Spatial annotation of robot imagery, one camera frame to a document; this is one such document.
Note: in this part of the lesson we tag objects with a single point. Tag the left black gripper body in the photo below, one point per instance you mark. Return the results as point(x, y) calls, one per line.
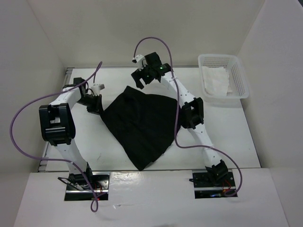
point(89, 100)

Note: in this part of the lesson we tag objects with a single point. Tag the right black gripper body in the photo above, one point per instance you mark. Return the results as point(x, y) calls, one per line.
point(147, 69)

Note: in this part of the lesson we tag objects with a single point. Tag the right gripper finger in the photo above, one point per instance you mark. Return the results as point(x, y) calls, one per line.
point(138, 76)
point(148, 79)

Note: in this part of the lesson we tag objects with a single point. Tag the black pleated skirt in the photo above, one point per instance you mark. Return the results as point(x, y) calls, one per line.
point(144, 124)

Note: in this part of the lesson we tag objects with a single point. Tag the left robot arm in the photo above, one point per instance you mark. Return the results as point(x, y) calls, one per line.
point(58, 128)

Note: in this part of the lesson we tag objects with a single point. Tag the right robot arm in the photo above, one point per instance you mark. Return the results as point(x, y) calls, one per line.
point(190, 111)

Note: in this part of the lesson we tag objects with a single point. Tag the white cloth in basket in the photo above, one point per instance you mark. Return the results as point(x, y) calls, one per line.
point(216, 81)

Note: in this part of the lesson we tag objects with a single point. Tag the white plastic basket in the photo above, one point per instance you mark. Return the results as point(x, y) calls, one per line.
point(237, 77)

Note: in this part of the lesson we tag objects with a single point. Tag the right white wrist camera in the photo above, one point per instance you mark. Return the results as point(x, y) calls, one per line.
point(140, 62)

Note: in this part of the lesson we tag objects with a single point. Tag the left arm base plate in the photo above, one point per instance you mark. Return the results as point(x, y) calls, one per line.
point(75, 192)

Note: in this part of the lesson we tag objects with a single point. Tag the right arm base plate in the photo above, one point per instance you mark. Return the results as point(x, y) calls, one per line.
point(204, 188)

